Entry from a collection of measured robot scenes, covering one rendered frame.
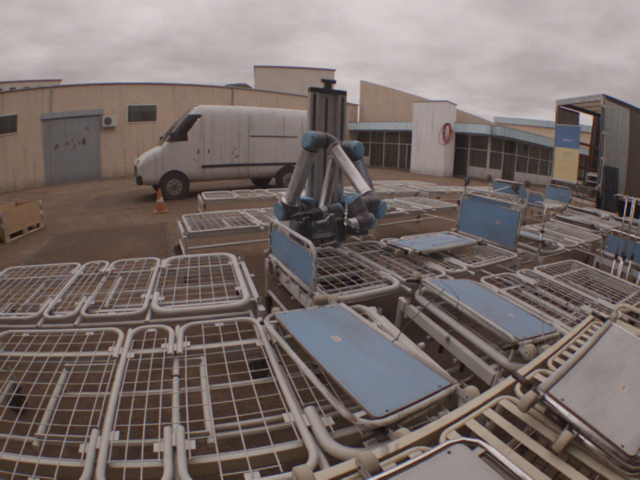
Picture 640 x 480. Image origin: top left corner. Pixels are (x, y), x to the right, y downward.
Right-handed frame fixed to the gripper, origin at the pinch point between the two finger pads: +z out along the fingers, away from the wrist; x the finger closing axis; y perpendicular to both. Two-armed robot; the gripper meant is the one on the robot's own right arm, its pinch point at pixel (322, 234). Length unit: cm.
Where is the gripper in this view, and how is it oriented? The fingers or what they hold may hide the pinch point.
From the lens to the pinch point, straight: 183.6
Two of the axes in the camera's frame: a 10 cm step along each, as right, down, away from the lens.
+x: -1.2, -9.3, -3.4
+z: -8.8, 2.6, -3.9
